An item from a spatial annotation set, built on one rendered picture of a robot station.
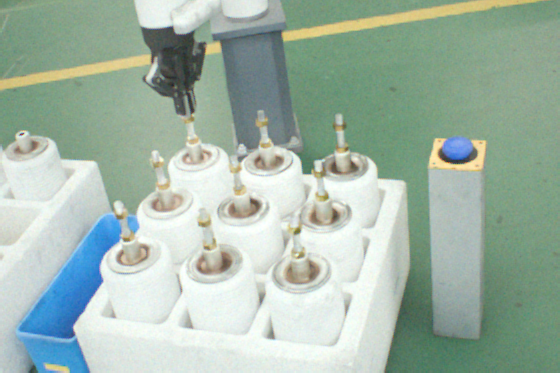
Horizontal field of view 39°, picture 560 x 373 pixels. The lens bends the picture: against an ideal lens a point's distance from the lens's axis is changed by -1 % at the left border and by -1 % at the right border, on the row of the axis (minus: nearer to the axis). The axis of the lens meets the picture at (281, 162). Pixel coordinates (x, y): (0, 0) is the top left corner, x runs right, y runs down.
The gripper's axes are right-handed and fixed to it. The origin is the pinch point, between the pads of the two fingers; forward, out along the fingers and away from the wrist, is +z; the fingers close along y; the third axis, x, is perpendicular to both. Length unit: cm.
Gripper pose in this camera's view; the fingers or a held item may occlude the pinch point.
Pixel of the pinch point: (185, 103)
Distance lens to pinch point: 121.8
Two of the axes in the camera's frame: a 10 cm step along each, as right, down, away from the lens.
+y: -5.2, 5.3, -6.7
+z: 1.4, 8.3, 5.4
